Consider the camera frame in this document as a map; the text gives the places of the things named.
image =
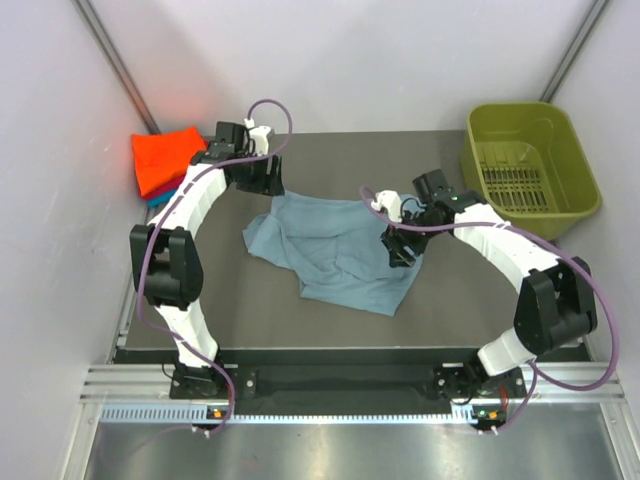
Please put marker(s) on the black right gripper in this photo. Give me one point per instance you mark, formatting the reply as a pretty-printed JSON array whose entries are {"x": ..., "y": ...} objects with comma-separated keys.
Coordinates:
[{"x": 395, "y": 240}]

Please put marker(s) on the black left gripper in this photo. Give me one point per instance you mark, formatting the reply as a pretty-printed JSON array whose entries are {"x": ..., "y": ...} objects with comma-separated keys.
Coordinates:
[{"x": 269, "y": 184}]

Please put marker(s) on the grey blue t shirt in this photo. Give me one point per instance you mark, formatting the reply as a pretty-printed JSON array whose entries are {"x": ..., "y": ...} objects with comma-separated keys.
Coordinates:
[{"x": 335, "y": 250}]

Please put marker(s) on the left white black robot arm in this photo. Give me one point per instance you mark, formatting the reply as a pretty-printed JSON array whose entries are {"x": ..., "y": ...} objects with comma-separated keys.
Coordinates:
[{"x": 166, "y": 267}]

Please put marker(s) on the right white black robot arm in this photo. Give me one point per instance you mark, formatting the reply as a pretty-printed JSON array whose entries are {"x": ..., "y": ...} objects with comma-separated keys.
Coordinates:
[{"x": 555, "y": 303}]

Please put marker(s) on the magenta folded t shirt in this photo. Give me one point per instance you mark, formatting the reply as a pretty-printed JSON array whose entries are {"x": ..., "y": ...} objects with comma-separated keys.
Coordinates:
[{"x": 168, "y": 187}]

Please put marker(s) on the orange folded t shirt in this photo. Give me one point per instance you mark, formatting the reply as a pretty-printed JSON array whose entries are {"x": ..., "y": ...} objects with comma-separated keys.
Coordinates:
[{"x": 161, "y": 158}]

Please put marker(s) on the teal folded t shirt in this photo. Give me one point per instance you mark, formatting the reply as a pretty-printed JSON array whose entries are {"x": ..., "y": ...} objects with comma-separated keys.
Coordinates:
[{"x": 160, "y": 200}]

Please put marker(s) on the olive green plastic basket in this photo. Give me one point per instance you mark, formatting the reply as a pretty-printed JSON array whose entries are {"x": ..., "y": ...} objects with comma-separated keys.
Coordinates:
[{"x": 526, "y": 160}]

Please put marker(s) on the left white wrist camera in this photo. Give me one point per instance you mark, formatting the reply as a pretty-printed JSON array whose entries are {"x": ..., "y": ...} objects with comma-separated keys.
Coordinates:
[{"x": 259, "y": 137}]

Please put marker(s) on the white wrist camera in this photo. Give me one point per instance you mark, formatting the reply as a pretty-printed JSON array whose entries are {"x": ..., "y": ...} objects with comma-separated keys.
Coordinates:
[
  {"x": 388, "y": 202},
  {"x": 259, "y": 137}
]

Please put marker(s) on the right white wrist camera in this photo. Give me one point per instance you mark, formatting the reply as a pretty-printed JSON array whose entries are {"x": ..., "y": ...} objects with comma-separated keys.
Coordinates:
[{"x": 388, "y": 202}]

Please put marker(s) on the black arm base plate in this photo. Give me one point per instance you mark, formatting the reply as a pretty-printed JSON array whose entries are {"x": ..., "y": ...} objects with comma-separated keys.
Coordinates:
[{"x": 429, "y": 383}]

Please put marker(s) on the perforated cable duct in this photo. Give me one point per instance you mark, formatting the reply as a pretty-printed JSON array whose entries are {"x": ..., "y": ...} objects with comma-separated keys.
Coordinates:
[{"x": 203, "y": 414}]

